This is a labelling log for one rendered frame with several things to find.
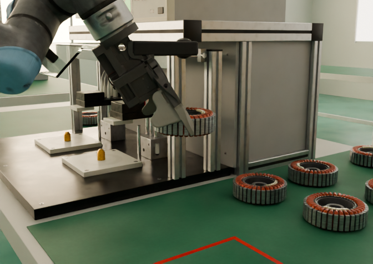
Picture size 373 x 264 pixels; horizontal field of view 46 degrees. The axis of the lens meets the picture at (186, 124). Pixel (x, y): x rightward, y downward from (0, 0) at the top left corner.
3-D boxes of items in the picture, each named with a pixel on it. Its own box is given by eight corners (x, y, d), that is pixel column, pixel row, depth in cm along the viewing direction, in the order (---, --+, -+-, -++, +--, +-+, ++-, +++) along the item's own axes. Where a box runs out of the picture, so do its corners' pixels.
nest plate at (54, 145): (50, 153, 118) (50, 149, 117) (34, 142, 130) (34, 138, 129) (101, 146, 126) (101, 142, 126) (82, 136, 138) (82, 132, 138)
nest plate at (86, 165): (84, 177, 98) (83, 172, 98) (61, 162, 110) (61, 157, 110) (142, 166, 106) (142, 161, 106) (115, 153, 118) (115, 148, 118)
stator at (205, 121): (159, 139, 72) (159, 117, 71) (149, 126, 83) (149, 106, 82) (223, 136, 75) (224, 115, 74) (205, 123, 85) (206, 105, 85)
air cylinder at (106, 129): (110, 141, 131) (110, 123, 130) (100, 137, 137) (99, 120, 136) (125, 139, 134) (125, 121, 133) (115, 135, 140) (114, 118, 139)
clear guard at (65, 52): (55, 78, 81) (54, 45, 80) (21, 70, 100) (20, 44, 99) (197, 70, 99) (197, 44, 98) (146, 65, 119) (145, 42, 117)
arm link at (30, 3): (-14, 31, 70) (31, 0, 65) (11, -7, 77) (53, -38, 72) (25, 63, 75) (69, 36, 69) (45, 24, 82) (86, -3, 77)
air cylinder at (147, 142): (150, 160, 112) (150, 139, 111) (136, 153, 118) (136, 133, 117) (167, 157, 115) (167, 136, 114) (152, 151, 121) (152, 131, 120)
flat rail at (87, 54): (174, 69, 93) (174, 55, 93) (71, 57, 143) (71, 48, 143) (178, 69, 94) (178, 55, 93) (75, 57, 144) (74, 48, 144)
